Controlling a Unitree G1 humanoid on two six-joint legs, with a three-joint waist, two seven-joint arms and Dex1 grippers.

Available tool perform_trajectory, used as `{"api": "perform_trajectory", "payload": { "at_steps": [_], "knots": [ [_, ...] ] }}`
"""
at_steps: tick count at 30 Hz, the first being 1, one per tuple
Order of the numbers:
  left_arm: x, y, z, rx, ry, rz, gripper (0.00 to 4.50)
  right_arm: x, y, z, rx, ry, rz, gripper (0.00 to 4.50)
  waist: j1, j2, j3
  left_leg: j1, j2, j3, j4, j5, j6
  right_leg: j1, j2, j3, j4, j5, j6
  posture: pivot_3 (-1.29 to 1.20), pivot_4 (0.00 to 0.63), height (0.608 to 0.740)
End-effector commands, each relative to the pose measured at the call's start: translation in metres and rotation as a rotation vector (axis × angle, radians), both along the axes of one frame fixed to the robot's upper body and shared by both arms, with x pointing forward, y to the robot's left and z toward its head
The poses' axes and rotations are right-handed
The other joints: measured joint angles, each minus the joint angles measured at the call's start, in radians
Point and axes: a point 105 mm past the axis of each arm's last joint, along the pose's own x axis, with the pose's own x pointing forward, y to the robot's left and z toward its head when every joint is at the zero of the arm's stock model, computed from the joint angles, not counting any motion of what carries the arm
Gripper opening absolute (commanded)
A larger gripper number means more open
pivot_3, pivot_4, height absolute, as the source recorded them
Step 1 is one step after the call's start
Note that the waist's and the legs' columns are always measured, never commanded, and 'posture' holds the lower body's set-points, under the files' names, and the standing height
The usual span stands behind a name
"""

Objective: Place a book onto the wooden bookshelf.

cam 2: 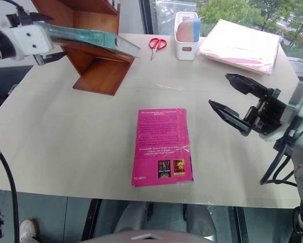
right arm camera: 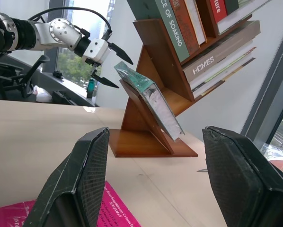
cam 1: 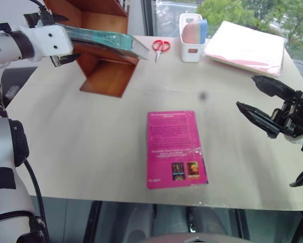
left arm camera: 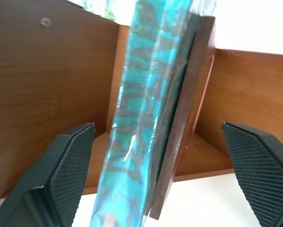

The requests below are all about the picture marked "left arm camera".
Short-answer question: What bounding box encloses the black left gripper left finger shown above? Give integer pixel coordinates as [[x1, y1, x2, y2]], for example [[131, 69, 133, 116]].
[[0, 122, 96, 227]]

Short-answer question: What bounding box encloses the wooden bookshelf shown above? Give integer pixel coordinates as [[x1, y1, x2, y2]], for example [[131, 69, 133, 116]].
[[0, 0, 283, 220]]

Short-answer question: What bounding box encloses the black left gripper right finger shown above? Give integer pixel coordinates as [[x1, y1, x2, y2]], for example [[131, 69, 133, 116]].
[[221, 122, 283, 227]]

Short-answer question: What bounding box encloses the teal plastic-wrapped book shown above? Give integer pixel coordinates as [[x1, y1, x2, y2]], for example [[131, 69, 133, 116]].
[[88, 0, 199, 227]]

